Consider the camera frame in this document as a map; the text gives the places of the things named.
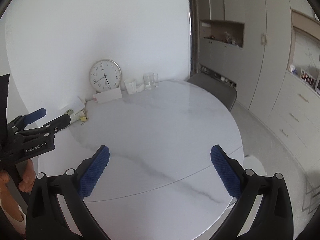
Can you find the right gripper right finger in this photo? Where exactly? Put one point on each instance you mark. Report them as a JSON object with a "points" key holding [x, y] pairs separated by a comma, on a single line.
{"points": [[274, 218]]}

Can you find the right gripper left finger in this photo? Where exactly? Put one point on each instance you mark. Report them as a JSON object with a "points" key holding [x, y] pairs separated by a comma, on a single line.
{"points": [[45, 219]]}

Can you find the tall grey wall cabinet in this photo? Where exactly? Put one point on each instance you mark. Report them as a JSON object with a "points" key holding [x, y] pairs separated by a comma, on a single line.
{"points": [[247, 42]]}

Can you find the white drawer cabinet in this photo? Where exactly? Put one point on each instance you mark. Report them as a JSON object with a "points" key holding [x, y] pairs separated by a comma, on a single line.
{"points": [[294, 119]]}

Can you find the white mug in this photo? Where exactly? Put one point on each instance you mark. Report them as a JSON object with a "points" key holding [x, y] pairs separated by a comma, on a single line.
{"points": [[130, 85]]}

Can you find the grey dining chair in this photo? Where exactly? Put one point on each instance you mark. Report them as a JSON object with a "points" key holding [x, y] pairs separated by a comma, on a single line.
{"points": [[225, 93]]}

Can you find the person left hand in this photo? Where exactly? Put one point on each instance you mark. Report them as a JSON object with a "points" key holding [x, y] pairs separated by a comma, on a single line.
{"points": [[28, 178]]}

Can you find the clear glass cup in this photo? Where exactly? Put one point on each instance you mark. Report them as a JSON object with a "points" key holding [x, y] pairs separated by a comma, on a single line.
{"points": [[150, 80]]}

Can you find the paper stack with pens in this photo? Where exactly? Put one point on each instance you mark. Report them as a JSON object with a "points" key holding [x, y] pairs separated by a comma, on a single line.
{"points": [[75, 109]]}

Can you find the round white wall clock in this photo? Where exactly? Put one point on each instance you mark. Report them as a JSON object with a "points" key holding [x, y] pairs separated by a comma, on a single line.
{"points": [[105, 75]]}

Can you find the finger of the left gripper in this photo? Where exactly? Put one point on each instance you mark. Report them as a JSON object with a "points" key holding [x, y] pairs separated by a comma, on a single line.
{"points": [[34, 116], [49, 129]]}

